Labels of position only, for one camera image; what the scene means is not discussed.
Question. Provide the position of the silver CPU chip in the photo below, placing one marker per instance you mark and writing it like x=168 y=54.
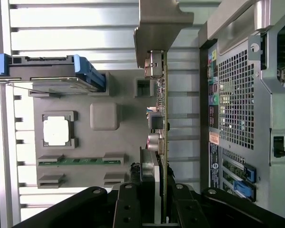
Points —
x=55 y=131

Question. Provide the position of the green RAM stick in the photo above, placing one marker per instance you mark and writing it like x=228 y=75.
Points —
x=85 y=161

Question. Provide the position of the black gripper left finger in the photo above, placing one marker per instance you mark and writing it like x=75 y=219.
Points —
x=128 y=209

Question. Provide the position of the hard disk in blue carrier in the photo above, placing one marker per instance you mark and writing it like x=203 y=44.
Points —
x=45 y=69

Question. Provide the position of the blue slot latch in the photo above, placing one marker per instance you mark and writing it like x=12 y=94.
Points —
x=249 y=172
x=243 y=190

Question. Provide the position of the open grey PC case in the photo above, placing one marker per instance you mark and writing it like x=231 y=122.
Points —
x=237 y=95

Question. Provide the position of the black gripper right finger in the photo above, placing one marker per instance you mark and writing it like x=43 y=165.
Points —
x=187 y=209

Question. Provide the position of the grey parts rack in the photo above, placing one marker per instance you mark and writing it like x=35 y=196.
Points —
x=130 y=118

